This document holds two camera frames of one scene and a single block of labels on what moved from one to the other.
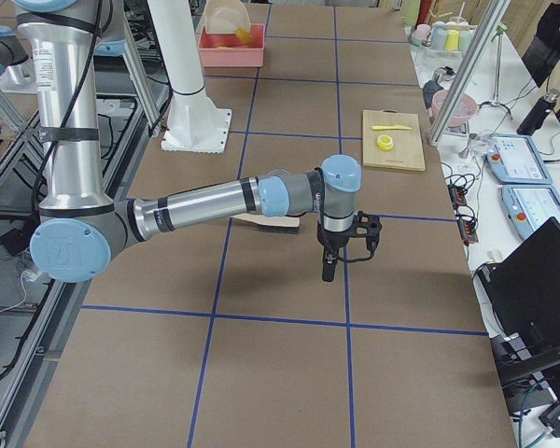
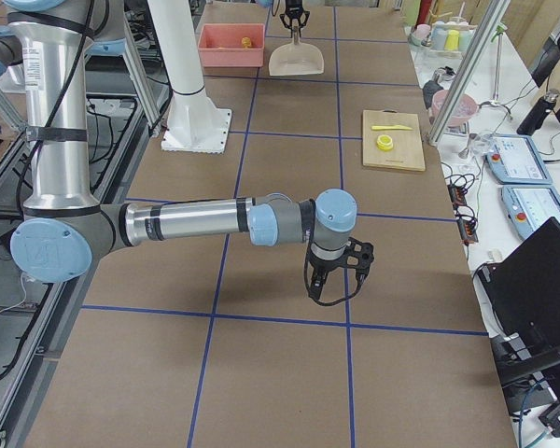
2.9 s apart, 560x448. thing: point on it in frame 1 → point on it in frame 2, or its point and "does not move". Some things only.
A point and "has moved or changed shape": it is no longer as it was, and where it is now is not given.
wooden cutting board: (407, 151) does not move
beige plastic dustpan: (225, 17) → (296, 59)
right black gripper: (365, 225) → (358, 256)
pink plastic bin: (225, 50) does not move
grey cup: (421, 35) does not move
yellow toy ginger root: (243, 35) has moved or changed shape
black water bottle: (535, 119) does not move
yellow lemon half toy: (385, 142) does not move
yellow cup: (452, 43) does not move
